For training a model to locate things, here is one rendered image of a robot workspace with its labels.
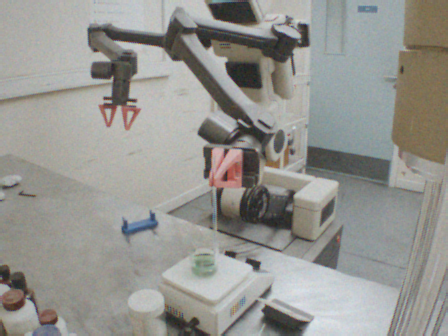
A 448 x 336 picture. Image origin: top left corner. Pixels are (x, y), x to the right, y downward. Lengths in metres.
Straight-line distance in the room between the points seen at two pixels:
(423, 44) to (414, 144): 0.07
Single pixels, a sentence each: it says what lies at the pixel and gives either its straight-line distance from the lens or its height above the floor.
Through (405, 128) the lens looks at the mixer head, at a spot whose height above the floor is 1.16.
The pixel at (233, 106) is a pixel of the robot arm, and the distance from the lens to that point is 0.79.
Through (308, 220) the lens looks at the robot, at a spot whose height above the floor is 0.47.
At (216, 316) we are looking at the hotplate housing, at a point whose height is 0.81.
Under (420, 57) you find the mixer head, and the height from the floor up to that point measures 1.21.
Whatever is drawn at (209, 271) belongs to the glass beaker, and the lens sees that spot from 0.61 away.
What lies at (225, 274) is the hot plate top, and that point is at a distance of 0.63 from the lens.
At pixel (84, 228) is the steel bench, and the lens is 1.03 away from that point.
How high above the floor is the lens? 1.20
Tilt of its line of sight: 19 degrees down
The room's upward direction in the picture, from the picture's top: straight up
